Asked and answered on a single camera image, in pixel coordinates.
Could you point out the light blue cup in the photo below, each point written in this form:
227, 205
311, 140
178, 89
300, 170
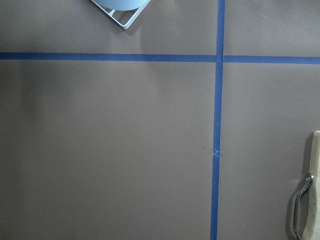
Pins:
121, 5

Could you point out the bamboo cutting board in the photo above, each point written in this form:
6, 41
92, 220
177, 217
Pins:
312, 226

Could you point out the white wire cup rack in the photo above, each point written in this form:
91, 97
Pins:
124, 19

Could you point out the metal cutting board handle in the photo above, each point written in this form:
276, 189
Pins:
308, 182

